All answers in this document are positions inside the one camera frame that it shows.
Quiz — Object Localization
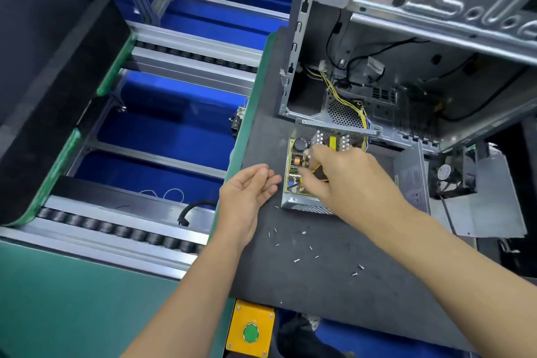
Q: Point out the yellow wire bundle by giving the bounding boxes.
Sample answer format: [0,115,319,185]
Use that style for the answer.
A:
[304,63,373,149]

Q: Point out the black foam pallet green edge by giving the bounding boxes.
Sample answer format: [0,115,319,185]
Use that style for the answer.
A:
[0,0,138,228]

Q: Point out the thin black case cable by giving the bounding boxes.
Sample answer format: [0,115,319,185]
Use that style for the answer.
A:
[325,9,429,91]

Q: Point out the grey metal side panel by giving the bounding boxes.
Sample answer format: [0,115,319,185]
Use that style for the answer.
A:
[430,151,528,239]

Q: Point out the person's left hand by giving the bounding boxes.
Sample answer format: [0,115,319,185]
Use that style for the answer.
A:
[218,163,283,252]

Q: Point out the black fan cable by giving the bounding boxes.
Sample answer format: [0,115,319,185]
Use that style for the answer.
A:
[439,195,459,237]

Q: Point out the grey metal power supply cover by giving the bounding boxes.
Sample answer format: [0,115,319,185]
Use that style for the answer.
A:
[393,140,432,216]

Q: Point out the silver metal computer case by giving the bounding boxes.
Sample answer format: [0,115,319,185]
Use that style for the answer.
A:
[279,0,537,158]

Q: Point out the person's right hand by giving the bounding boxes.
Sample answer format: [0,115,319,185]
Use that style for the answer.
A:
[300,144,410,229]

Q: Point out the short black cable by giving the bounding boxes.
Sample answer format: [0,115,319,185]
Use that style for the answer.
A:
[177,201,219,227]

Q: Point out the yellow button box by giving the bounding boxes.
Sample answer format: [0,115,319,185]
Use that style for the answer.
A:
[225,299,276,358]

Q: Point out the black cooling fan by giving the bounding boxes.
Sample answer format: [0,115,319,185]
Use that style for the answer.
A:
[435,163,477,200]

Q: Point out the blue base panel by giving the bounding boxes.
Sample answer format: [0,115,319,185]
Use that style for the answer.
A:
[72,68,249,208]

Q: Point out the scattered small silver screws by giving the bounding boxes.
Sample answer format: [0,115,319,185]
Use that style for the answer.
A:
[268,204,366,279]

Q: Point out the open metal power supply housing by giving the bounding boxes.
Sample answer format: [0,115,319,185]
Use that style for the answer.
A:
[281,118,381,216]

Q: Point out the person's left forearm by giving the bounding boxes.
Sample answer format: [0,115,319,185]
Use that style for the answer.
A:
[121,240,249,358]

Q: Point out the person's right forearm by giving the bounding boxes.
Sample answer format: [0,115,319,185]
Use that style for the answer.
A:
[357,198,537,355]

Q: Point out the aluminium roller conveyor rail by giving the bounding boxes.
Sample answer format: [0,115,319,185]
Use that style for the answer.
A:
[0,193,211,281]
[124,20,263,97]

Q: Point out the black work pallet green edge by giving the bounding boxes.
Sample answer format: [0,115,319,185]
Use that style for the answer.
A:
[207,27,537,355]

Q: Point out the green power supply circuit board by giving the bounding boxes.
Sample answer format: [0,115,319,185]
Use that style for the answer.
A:
[285,137,336,197]

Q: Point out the white cable tie loops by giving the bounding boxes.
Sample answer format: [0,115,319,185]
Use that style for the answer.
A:
[138,187,186,203]

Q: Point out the small black stopper bracket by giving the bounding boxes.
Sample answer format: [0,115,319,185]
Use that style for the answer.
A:
[229,105,247,135]

